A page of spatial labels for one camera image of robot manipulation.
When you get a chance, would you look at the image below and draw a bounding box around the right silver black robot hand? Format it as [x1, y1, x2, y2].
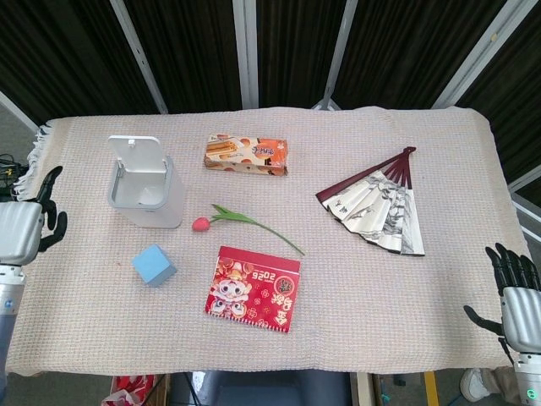
[463, 243, 541, 367]

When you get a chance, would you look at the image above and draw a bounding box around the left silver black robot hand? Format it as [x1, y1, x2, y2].
[0, 165, 68, 266]

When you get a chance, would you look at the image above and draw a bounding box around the white trash bin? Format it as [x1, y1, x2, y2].
[107, 134, 186, 229]

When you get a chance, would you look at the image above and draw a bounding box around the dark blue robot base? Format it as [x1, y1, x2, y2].
[168, 370, 352, 406]

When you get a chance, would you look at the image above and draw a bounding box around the white shoe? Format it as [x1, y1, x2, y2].
[459, 367, 491, 403]

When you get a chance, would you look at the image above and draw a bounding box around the blue cube block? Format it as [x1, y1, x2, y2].
[131, 244, 178, 288]

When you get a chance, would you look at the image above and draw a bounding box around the paper folding fan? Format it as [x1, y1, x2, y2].
[315, 145, 426, 257]

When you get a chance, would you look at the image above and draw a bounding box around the red artificial tulip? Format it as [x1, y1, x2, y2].
[192, 204, 306, 256]

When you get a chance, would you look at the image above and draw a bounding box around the beige woven tablecloth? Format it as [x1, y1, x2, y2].
[6, 105, 533, 377]

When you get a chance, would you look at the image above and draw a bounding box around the red plastic bag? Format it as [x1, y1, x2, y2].
[110, 374, 157, 406]

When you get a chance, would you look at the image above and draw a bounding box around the orange cookie box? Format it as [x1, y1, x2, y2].
[204, 134, 290, 177]

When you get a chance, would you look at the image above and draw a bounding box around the red spiral desk calendar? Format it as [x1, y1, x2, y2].
[205, 245, 302, 334]

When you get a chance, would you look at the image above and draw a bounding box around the bundle of cables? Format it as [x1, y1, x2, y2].
[0, 154, 26, 200]

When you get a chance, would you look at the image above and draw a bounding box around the aluminium frame post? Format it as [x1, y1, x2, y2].
[231, 0, 260, 110]
[109, 0, 168, 114]
[312, 0, 359, 112]
[433, 0, 532, 109]

